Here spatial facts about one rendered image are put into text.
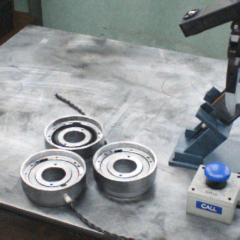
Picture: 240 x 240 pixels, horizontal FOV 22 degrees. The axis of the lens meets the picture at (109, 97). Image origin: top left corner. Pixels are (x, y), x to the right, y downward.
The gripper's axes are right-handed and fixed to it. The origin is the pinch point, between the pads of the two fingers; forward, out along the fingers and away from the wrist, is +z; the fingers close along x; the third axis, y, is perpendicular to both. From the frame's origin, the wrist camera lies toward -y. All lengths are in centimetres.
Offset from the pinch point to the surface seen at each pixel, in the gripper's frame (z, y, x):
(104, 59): 11.9, -32.9, 27.0
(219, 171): 4.4, 1.2, -13.3
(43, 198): 9.6, -23.8, -22.7
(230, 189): 7.4, 3.2, -13.1
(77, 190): 9.5, -19.6, -19.3
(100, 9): 59, -85, 153
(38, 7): 62, -116, 152
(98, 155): 8.4, -19.3, -11.0
